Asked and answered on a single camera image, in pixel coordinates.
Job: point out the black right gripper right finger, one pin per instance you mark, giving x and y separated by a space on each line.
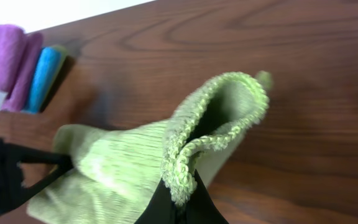
200 208

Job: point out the blue folded cloth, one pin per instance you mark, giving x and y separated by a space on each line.
50 62

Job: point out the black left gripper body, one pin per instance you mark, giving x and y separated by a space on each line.
12 193

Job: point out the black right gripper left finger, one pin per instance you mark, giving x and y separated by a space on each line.
161 209

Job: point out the purple folded microfiber cloth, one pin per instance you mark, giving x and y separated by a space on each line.
19 54

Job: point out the green microfiber cloth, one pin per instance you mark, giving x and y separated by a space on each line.
115 173

